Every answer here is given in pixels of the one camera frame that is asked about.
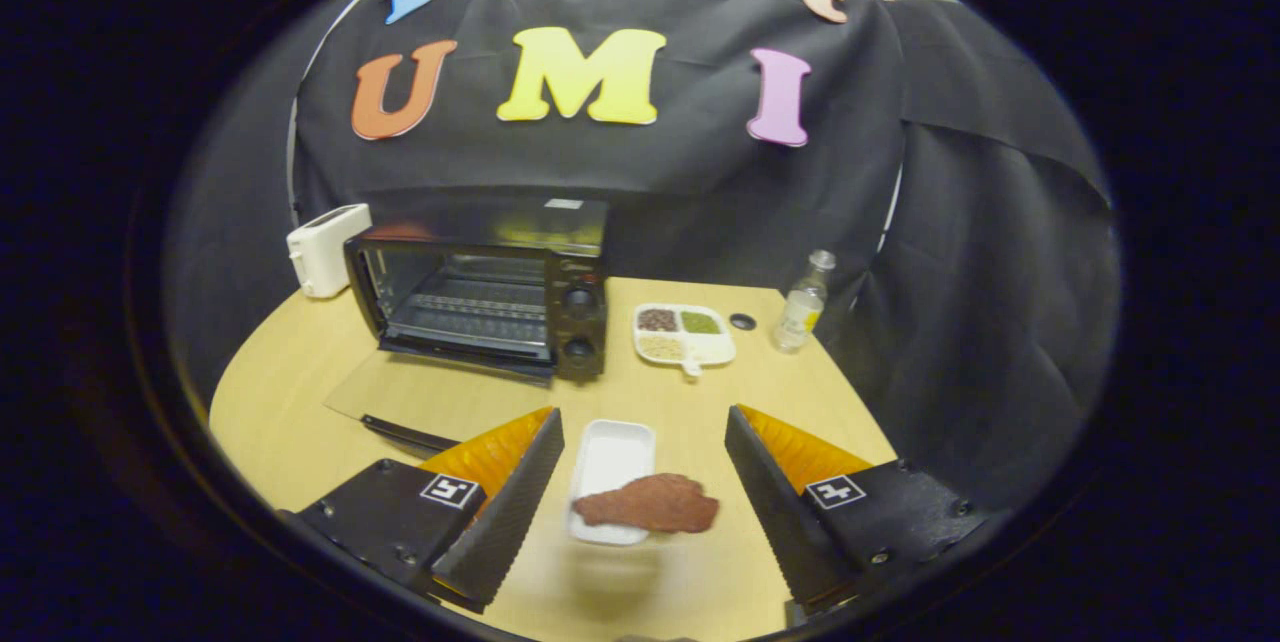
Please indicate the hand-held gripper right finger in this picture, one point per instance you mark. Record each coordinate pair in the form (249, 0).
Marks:
(775, 512)

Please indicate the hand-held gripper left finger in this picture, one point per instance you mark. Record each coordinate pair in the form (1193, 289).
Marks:
(515, 512)

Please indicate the brown meat slice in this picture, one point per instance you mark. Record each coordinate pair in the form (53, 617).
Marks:
(650, 504)

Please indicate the black toaster oven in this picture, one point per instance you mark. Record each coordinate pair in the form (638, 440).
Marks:
(580, 322)

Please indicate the white pop-up toaster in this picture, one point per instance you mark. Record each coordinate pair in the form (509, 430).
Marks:
(325, 257)

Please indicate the white rectangular tray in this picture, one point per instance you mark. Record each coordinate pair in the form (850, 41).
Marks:
(615, 447)

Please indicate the white divided spice dish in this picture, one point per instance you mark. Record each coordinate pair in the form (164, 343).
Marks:
(710, 347)

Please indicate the small black round cap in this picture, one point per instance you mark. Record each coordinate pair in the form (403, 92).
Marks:
(743, 321)

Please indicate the clear glass bottle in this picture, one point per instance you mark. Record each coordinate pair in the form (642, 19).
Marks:
(800, 312)

